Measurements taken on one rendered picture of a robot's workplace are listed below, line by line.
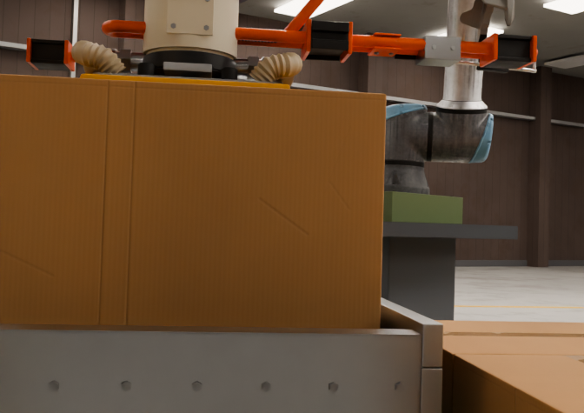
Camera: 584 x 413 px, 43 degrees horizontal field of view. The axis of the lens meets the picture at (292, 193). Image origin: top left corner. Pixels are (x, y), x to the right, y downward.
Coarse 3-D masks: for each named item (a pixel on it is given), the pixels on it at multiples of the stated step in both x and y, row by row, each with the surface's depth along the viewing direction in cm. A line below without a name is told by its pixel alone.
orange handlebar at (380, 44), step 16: (112, 32) 132; (128, 32) 132; (240, 32) 133; (256, 32) 134; (272, 32) 134; (288, 32) 135; (304, 32) 135; (352, 48) 140; (368, 48) 140; (384, 48) 136; (400, 48) 137; (416, 48) 138; (464, 48) 138; (480, 48) 139
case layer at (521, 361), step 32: (448, 320) 157; (448, 352) 118; (480, 352) 118; (512, 352) 119; (544, 352) 120; (576, 352) 121; (448, 384) 117; (480, 384) 104; (512, 384) 95; (544, 384) 95; (576, 384) 95
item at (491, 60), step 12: (492, 36) 139; (504, 36) 138; (516, 36) 139; (528, 36) 139; (492, 48) 138; (504, 48) 139; (516, 48) 139; (528, 48) 140; (480, 60) 144; (492, 60) 139; (504, 60) 138; (516, 60) 139; (528, 60) 139
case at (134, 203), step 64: (0, 128) 110; (64, 128) 111; (128, 128) 112; (192, 128) 113; (256, 128) 114; (320, 128) 116; (384, 128) 117; (0, 192) 110; (64, 192) 111; (128, 192) 112; (192, 192) 113; (256, 192) 114; (320, 192) 115; (0, 256) 110; (64, 256) 111; (128, 256) 112; (192, 256) 113; (256, 256) 114; (320, 256) 115; (0, 320) 109; (64, 320) 110; (128, 320) 111; (192, 320) 112; (256, 320) 114; (320, 320) 115
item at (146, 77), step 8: (144, 64) 124; (152, 64) 124; (144, 72) 124; (152, 72) 124; (224, 72) 125; (232, 72) 125; (128, 80) 120; (136, 80) 120; (144, 80) 120; (152, 80) 120; (160, 80) 120; (168, 80) 120; (176, 80) 120; (184, 80) 121; (192, 80) 121; (200, 80) 121; (208, 80) 121; (216, 80) 123; (224, 80) 123; (232, 80) 123; (240, 80) 123; (280, 88) 122; (288, 88) 123
